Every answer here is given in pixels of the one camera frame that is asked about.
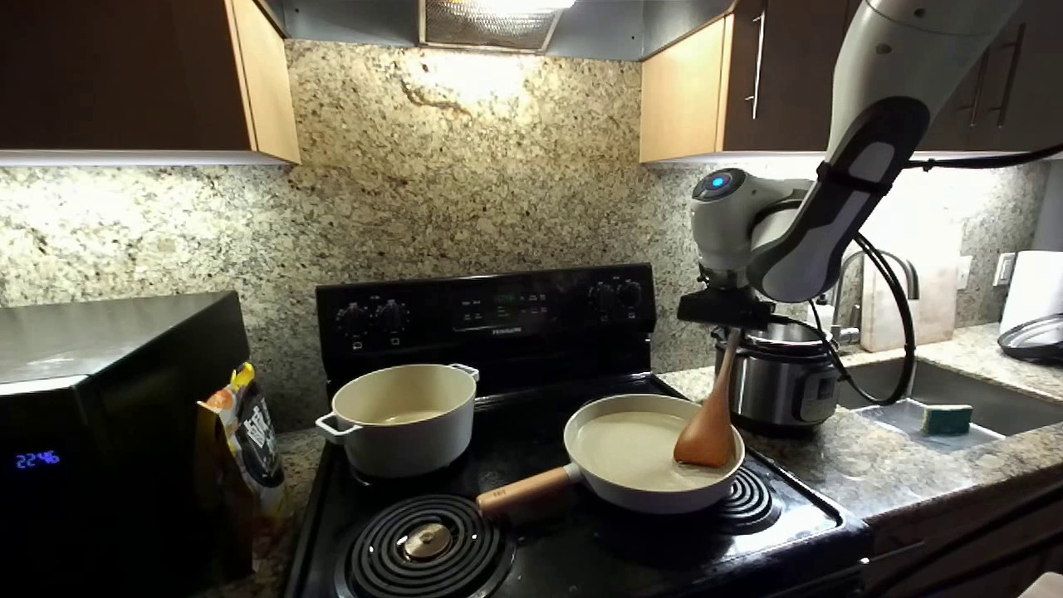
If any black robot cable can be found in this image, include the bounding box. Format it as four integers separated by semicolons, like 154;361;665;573
794;141;1063;410

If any black flat object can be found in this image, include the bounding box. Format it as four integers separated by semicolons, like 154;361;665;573
993;314;1063;367

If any metal range hood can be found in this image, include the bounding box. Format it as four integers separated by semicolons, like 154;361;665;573
258;0;739;63

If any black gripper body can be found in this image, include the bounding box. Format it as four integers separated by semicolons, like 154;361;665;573
673;283;776;332

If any brown wall cabinet metal handle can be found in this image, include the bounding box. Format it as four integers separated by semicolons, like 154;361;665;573
638;0;1063;166

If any wooden spatula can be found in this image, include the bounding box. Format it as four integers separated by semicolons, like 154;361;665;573
672;329;747;473

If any white frying pan wooden handle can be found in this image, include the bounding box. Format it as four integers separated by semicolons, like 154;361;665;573
475;393;751;526

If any green yellow sponge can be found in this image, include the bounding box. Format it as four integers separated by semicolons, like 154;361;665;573
921;399;978;439

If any dark base cabinet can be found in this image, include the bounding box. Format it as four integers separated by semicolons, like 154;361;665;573
859;461;1063;598

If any brown wall cabinet without handle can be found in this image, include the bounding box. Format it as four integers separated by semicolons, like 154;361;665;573
0;0;303;171

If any black electric stove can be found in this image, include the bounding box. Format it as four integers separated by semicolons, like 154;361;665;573
278;262;877;598

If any white pot with handles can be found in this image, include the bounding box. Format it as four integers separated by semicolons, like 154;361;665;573
311;358;481;481

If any yellow black snack bag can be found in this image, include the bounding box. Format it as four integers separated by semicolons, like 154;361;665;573
197;358;287;577

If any stainless steel pressure cooker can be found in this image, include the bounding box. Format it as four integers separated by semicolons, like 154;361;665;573
725;318;845;433

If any kitchen sink basin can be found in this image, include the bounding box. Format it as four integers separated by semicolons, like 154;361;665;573
841;355;1063;442

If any black microwave oven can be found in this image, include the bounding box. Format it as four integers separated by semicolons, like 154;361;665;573
0;288;254;598

